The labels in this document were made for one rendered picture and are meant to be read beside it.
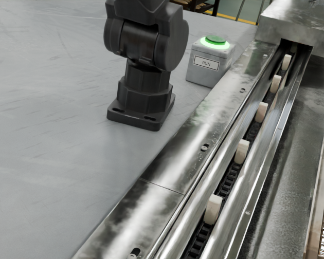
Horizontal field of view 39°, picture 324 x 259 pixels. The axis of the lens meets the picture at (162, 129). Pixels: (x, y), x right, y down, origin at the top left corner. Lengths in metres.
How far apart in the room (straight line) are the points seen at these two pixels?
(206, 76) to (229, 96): 0.13
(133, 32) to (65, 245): 0.31
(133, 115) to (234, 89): 0.19
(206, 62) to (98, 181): 0.38
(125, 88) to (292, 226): 0.32
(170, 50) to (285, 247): 0.30
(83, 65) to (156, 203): 0.46
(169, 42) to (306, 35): 0.50
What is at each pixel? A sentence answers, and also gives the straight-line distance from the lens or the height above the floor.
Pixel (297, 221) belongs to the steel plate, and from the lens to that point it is 0.59.
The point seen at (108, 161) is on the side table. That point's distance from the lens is 0.61.
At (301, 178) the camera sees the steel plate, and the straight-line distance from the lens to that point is 0.68.
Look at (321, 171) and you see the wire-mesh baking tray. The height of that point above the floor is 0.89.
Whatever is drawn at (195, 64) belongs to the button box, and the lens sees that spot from 0.87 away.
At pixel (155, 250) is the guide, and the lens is 0.44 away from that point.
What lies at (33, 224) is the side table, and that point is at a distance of 0.51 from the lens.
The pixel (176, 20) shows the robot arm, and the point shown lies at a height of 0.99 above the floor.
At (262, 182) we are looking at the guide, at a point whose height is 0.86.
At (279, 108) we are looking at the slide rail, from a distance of 0.79.
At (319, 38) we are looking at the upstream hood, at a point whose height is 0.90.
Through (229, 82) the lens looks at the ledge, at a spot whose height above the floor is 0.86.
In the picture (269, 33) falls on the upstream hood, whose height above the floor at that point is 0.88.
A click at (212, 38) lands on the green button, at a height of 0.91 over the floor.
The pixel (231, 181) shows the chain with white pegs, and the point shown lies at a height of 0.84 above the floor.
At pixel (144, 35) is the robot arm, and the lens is 0.64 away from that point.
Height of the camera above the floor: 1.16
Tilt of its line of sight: 29 degrees down
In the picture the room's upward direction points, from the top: 10 degrees clockwise
